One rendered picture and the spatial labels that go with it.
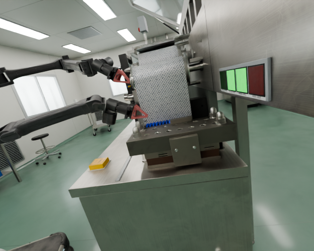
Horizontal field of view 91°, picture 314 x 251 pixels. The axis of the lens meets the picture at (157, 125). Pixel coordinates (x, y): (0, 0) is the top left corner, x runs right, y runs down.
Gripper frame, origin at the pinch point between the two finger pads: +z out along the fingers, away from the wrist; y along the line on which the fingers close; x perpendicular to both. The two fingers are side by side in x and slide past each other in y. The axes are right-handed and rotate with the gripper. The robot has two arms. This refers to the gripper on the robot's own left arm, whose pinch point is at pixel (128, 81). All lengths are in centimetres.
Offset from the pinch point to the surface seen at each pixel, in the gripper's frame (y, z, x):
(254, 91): 48, 36, 14
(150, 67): 7.0, 8.7, 10.7
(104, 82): -540, -241, -103
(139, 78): 8.2, 6.4, 4.4
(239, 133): -8, 67, 2
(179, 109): 7.0, 29.2, -0.1
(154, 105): 7.5, 18.0, -3.7
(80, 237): -25, 9, -151
